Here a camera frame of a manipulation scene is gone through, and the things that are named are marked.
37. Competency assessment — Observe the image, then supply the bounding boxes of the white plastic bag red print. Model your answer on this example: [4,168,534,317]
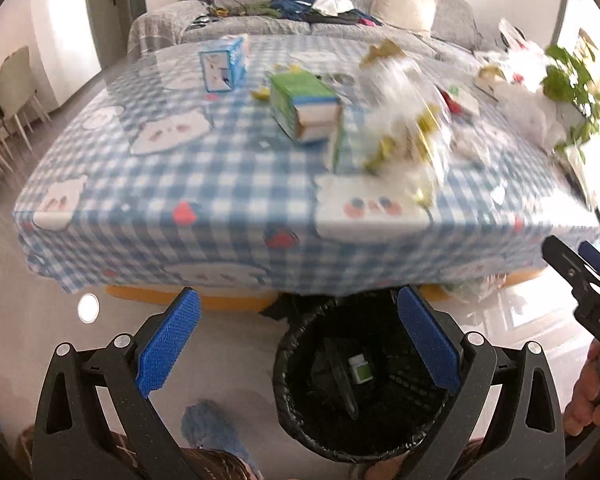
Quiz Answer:
[497,17,548,68]

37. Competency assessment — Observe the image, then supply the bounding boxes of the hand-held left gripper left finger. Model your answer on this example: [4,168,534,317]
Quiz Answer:
[31,287,216,480]

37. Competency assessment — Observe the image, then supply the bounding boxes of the door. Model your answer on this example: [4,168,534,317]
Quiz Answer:
[80,0,146,68]

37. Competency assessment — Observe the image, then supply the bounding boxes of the yellow table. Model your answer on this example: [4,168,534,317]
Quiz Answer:
[105,267,548,312]

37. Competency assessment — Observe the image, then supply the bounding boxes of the small white green bottle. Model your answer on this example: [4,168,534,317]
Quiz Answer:
[347,355,374,386]

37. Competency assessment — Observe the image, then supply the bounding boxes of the person's right hand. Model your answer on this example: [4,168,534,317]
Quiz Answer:
[564,342,600,436]

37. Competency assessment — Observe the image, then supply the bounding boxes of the black trash bin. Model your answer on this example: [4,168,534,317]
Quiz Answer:
[272,295,453,465]

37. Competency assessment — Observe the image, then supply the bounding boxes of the person's brown patterned clothing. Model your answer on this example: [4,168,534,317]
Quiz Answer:
[17,424,253,480]

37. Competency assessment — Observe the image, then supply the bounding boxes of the blue checked tablecloth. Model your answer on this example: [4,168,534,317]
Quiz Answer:
[12,34,600,306]

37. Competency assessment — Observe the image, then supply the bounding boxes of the blue white milk carton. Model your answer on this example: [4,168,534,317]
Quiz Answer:
[197,35,249,93]

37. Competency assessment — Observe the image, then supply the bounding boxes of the small white red packet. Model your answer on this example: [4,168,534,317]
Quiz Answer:
[441,85,481,117]

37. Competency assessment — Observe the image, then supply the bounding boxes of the blue jacket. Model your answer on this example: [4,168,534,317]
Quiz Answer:
[270,0,331,20]

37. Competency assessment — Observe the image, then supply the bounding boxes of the white cloth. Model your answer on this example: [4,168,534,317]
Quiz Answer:
[310,0,354,17]

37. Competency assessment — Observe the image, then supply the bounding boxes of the green plant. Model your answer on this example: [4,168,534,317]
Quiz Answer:
[542,45,600,173]

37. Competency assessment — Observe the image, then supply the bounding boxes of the green garment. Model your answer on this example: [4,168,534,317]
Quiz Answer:
[239,2,282,17]

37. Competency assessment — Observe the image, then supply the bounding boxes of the clear bag of yellow wrappers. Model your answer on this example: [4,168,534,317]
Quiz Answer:
[357,40,453,208]

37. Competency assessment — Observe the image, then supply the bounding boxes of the cream pillow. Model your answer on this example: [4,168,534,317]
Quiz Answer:
[370,0,438,36]

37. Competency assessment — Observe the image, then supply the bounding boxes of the green white carton pack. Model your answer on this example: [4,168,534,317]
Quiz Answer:
[269,71,347,147]

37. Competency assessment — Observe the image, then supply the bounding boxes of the dark grey garment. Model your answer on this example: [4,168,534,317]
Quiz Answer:
[305,10,381,27]

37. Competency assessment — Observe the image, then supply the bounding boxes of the blue slipper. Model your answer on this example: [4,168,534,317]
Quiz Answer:
[181,399,246,456]

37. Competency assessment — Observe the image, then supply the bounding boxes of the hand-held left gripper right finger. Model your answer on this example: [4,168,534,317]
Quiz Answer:
[396,286,567,480]

